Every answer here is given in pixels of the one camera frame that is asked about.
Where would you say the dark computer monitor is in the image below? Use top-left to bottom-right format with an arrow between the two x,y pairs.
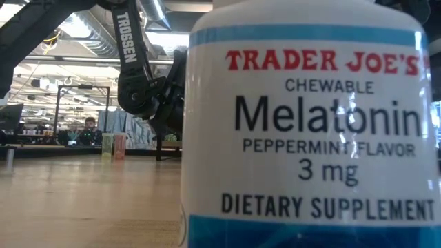
0,103 -> 25,132

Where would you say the large silver ceiling duct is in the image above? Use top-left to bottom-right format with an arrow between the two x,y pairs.
57,8 -> 121,59

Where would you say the white melatonin supplement bottle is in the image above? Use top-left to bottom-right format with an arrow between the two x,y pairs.
178,0 -> 441,248

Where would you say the small silver ceiling duct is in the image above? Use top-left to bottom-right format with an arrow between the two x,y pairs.
139,0 -> 172,31

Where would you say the teal potted plant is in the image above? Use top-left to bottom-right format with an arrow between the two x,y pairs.
67,130 -> 81,147

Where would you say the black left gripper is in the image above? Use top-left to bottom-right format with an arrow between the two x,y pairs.
148,47 -> 189,136

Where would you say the pink translucent pill bottle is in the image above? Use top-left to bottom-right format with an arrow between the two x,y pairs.
114,132 -> 127,161

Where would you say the wooden shelf with black frame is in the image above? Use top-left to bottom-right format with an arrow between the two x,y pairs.
155,130 -> 183,162

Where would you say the bright display screen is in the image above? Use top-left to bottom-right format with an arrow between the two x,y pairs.
430,99 -> 441,149

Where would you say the black aluminium table frame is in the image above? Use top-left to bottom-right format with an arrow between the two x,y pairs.
0,146 -> 183,161

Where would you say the hanging blue white cloth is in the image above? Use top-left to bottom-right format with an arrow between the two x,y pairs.
98,109 -> 158,150

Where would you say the long ceiling light bar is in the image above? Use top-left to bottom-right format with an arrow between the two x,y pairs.
23,54 -> 175,67

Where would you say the person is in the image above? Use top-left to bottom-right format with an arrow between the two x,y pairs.
77,116 -> 103,146

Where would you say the green translucent pill bottle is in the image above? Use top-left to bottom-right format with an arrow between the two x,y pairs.
101,132 -> 114,160

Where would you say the black background rig frame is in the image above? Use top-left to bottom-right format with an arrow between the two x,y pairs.
54,84 -> 111,128

